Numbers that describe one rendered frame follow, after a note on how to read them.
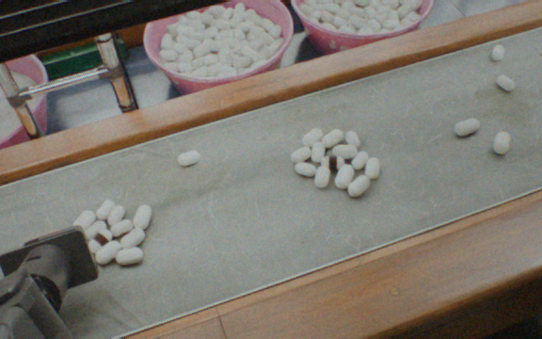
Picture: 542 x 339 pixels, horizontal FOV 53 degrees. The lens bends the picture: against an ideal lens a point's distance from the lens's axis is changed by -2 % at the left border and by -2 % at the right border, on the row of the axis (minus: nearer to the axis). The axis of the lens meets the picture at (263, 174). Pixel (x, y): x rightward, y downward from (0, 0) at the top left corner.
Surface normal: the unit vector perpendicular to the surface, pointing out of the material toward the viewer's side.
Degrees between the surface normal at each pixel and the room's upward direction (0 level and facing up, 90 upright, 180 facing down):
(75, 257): 49
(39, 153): 0
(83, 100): 0
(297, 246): 0
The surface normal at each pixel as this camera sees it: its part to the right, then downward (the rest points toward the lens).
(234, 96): -0.06, -0.61
